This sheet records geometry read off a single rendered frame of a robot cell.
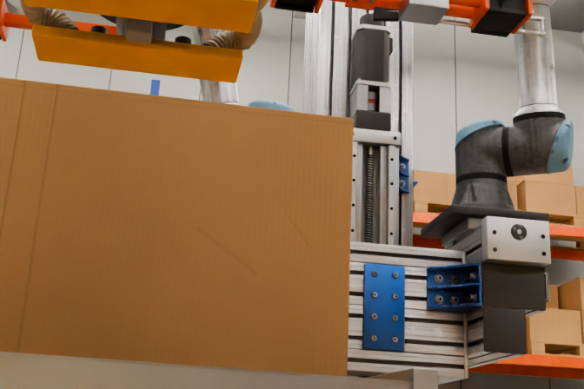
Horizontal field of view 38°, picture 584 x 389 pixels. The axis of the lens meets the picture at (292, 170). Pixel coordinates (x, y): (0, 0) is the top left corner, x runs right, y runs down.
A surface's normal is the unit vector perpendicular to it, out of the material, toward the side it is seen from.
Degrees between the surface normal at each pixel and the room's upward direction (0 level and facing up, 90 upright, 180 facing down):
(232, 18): 180
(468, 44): 90
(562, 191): 90
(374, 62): 90
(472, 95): 90
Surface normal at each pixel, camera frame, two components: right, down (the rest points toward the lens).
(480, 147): -0.40, -0.31
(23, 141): 0.18, -0.31
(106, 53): -0.04, 0.94
